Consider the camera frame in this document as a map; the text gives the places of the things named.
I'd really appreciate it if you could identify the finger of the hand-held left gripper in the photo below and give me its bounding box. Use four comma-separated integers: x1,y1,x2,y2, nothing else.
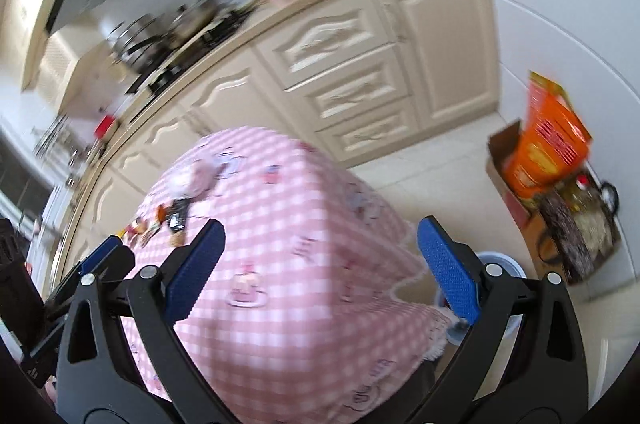
76,237,124,275
44,245,137,323

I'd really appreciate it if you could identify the dark woven bag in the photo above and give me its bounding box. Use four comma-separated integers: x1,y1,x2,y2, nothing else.
537,194,597,286

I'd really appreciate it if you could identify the small cream drawer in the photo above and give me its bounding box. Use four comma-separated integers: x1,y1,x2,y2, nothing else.
315,97,419,156

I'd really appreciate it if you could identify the red bowl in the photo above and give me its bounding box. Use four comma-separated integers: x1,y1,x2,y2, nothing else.
94,114,119,140

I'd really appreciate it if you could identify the white bin blue rim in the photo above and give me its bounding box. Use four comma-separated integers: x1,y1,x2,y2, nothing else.
432,251,526,350

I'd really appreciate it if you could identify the orange paper bag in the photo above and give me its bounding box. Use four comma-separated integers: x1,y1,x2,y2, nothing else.
502,72,594,200

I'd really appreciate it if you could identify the cream lattice wall cabinet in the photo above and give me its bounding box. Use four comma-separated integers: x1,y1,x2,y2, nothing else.
37,32,82,101

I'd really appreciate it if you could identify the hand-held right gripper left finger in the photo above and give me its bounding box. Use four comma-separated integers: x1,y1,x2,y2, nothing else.
54,218,236,424

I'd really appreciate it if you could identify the black sachet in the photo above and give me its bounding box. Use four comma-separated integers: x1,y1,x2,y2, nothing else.
157,199,194,246

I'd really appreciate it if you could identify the yellow snack wrapper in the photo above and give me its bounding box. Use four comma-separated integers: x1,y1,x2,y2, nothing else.
120,217,161,250

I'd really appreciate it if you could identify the steel steamer pot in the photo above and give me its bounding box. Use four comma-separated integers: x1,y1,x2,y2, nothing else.
102,17,167,66

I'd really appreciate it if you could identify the white framed window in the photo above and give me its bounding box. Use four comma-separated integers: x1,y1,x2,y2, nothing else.
0,124,61,225

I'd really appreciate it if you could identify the clear plastic bag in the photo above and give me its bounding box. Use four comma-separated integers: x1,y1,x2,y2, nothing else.
167,153,222,201

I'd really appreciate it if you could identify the pink checked tablecloth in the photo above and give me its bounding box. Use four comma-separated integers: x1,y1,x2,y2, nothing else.
117,127,454,424

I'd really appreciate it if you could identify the steel frying pan with lid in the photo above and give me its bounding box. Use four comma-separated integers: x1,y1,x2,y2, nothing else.
167,0,224,46

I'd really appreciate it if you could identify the cardboard box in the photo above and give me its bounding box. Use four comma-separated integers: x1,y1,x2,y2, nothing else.
486,119,624,288

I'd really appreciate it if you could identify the medium cream drawer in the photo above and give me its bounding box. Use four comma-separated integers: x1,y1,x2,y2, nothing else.
287,44,409,120

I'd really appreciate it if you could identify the clear jar red cap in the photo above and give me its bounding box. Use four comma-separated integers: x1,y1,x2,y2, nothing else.
570,174,617,256

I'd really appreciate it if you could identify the large cream drawer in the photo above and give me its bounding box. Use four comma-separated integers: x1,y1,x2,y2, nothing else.
255,0,389,88

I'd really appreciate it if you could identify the black gas hob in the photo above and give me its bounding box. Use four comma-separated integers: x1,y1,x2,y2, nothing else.
125,7,252,95

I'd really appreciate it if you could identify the cream base cabinet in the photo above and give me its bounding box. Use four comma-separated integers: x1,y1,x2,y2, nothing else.
42,0,502,286

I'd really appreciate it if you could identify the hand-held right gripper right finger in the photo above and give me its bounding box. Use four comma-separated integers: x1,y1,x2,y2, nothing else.
402,215,591,424

